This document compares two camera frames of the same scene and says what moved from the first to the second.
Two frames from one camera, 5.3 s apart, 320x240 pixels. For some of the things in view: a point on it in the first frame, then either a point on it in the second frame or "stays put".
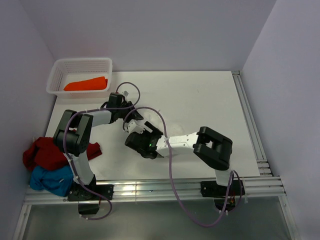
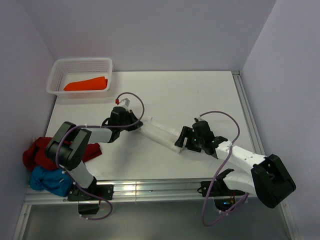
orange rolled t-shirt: (96, 83) stays put
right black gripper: (156, 132) -> (185, 132)
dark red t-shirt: (45, 153) stays put
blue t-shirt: (57, 180) stays put
